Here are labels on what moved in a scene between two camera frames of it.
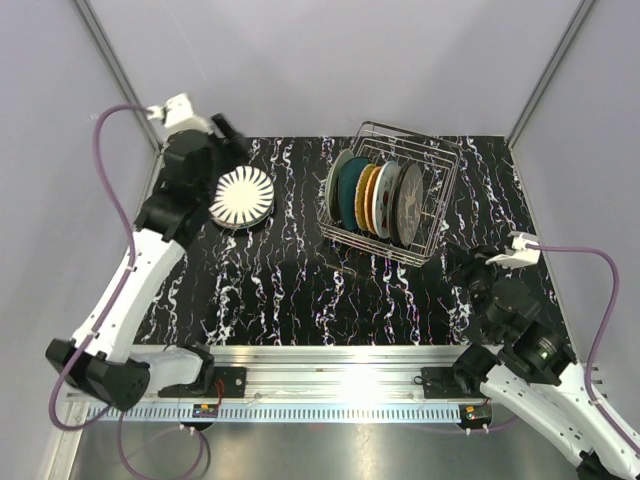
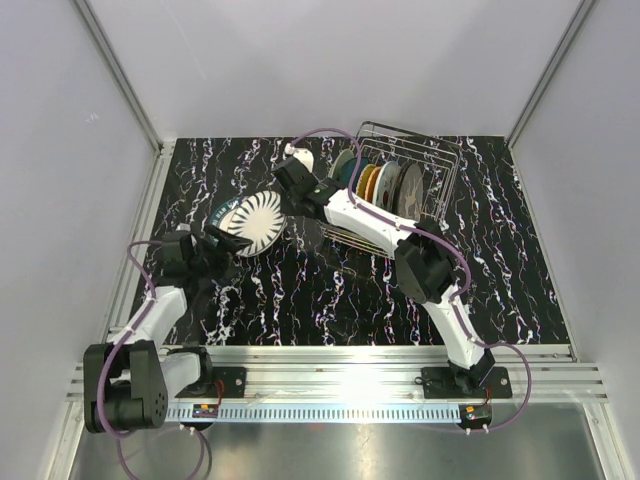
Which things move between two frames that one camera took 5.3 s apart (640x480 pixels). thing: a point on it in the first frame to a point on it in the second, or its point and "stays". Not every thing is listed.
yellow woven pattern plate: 359,196 stays
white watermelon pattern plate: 385,196 stays
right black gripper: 461,271 to 285,207
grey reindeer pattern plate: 409,203 stays
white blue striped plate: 243,198 to 260,218
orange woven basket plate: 369,198 stays
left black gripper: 235,153 to 224,241
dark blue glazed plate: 395,206 stays
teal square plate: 348,175 stays
